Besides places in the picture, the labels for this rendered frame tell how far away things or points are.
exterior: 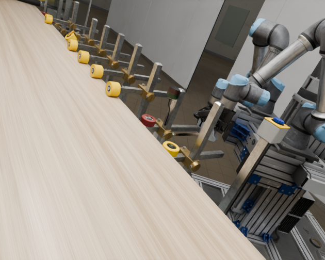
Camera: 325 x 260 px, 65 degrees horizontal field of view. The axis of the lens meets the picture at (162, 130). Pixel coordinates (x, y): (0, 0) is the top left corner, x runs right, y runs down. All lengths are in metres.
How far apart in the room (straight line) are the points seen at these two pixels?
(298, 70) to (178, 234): 3.40
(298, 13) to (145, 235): 3.85
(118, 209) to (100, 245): 0.13
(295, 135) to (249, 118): 0.49
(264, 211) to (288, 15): 3.01
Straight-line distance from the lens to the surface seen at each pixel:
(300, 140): 1.50
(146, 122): 1.30
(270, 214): 2.04
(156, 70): 1.46
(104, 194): 0.79
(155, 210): 0.80
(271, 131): 0.96
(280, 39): 1.61
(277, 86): 1.89
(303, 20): 4.15
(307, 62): 3.92
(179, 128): 1.49
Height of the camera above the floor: 1.43
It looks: 25 degrees down
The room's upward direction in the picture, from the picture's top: 22 degrees clockwise
